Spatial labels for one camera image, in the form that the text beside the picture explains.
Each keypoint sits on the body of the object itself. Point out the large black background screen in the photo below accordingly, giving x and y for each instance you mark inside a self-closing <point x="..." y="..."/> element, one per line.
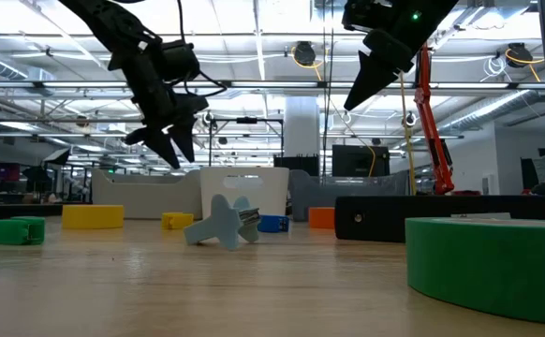
<point x="354" y="161"/>

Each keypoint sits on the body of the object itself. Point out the light grey plastic bin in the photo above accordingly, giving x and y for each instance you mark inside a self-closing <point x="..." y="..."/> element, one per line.
<point x="146" y="196"/>

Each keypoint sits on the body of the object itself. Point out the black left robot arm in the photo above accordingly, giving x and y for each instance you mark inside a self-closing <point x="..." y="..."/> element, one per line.
<point x="108" y="19"/>

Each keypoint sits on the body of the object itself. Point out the dark translucent plastic bin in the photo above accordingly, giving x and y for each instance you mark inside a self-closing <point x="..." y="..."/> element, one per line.
<point x="347" y="187"/>

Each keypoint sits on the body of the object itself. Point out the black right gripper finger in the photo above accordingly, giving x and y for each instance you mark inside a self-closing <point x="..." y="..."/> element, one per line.
<point x="378" y="61"/>

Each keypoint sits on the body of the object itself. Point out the low black background box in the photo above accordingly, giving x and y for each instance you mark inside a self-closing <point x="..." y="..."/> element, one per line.
<point x="296" y="166"/>

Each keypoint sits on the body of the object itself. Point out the white plastic bin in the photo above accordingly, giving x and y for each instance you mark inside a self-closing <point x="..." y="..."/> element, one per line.
<point x="272" y="196"/>

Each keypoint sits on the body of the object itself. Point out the small yellow stapler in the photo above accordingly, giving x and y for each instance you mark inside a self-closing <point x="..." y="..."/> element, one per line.
<point x="177" y="221"/>

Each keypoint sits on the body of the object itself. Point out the red desk lamp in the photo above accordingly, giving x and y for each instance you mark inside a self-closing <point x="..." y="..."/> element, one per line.
<point x="424" y="103"/>

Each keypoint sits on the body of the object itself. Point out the white building column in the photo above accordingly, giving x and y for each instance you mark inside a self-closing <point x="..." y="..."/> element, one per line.
<point x="302" y="126"/>

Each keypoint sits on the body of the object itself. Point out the black stapler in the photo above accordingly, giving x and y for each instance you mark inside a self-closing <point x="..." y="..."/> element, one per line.
<point x="385" y="220"/>

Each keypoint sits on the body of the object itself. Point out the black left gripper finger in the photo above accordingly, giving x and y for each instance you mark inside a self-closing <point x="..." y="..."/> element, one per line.
<point x="153" y="138"/>
<point x="188" y="117"/>

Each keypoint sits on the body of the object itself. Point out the black background rig frame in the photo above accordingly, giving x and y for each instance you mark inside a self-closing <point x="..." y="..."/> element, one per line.
<point x="246" y="120"/>

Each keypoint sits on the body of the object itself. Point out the green tape roll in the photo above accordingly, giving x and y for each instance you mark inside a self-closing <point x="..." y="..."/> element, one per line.
<point x="488" y="267"/>

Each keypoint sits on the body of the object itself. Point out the small blue stapler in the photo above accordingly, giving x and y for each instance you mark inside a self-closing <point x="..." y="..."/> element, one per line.
<point x="272" y="224"/>

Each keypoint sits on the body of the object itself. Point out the small green stapler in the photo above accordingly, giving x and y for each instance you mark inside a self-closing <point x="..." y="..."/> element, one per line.
<point x="5" y="232"/>

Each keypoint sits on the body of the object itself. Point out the yellow tape roll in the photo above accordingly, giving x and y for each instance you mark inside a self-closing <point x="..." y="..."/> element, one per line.
<point x="92" y="217"/>

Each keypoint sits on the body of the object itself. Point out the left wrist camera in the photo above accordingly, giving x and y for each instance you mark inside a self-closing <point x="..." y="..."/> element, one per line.
<point x="181" y="61"/>

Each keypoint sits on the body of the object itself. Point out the orange tape roll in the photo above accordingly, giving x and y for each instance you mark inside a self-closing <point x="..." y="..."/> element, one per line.
<point x="321" y="218"/>

